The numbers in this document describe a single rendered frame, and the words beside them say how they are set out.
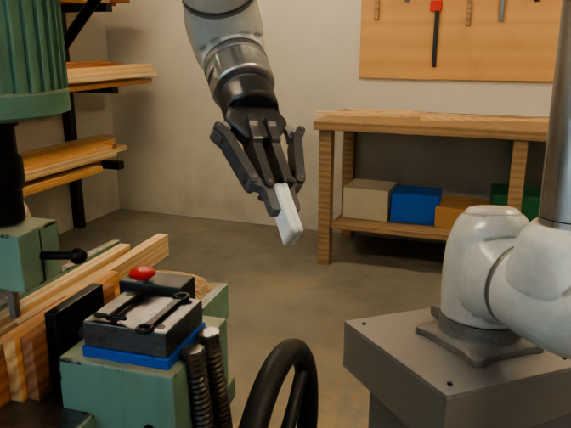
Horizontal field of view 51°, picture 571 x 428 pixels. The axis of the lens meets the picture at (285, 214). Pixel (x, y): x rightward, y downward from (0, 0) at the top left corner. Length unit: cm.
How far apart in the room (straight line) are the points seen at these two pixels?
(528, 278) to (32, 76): 75
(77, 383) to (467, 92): 340
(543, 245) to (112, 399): 66
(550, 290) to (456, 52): 295
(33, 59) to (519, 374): 92
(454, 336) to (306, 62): 305
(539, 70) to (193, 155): 237
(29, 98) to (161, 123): 390
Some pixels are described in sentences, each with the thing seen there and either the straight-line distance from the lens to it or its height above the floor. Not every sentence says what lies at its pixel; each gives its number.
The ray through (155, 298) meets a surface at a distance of 70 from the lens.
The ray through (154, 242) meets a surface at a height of 94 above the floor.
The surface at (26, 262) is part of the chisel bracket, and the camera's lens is 74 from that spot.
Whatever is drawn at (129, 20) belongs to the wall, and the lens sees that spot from 465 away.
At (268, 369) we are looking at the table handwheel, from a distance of 64.
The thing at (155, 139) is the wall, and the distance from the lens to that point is 462.
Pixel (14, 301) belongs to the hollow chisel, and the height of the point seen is 97.
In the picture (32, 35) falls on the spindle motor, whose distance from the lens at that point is 69.
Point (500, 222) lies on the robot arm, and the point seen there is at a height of 96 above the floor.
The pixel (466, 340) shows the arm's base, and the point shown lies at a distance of 120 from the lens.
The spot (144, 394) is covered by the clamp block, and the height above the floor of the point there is 94.
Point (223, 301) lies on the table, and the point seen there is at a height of 88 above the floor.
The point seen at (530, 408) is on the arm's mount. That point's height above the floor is 64.
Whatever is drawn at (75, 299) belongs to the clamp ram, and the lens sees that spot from 73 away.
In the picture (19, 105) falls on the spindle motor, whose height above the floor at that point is 121.
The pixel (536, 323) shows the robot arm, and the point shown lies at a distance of 102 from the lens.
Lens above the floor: 128
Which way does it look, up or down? 16 degrees down
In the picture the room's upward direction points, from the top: straight up
